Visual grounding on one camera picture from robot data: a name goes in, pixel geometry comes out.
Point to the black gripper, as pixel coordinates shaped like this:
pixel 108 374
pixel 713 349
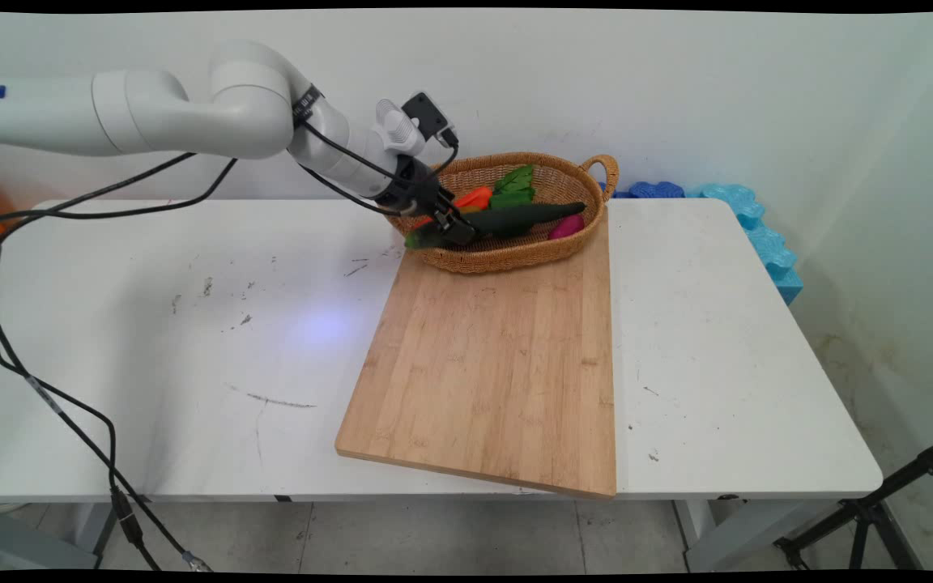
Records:
pixel 418 190

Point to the long dark green cucumber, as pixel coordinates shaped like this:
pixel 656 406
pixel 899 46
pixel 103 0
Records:
pixel 527 217

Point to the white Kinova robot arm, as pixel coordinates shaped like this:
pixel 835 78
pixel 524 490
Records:
pixel 191 109

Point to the orange toy carrot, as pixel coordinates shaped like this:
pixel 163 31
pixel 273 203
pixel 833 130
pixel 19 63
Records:
pixel 476 197

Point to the green leafy toy vegetable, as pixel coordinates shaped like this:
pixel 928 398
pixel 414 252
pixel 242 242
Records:
pixel 517 178

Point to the woven wicker basket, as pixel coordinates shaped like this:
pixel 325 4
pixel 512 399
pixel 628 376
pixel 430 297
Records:
pixel 547 182

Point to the purple toy sweet potato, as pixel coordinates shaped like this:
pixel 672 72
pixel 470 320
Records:
pixel 566 227

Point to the wooden cutting board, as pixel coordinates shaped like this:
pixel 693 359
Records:
pixel 491 380

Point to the dark blue foam piece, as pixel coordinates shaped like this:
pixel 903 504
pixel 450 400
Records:
pixel 657 190

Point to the light blue foam piece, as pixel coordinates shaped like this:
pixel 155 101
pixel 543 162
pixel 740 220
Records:
pixel 766 243

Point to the white table leg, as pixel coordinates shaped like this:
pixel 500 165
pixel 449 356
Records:
pixel 37 530
pixel 726 534

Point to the black tripod stand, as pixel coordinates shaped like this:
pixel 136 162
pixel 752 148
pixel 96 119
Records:
pixel 863 514

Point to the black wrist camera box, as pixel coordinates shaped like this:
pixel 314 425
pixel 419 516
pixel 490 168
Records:
pixel 428 116

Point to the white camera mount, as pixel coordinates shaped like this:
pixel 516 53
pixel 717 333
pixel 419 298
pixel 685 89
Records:
pixel 398 128

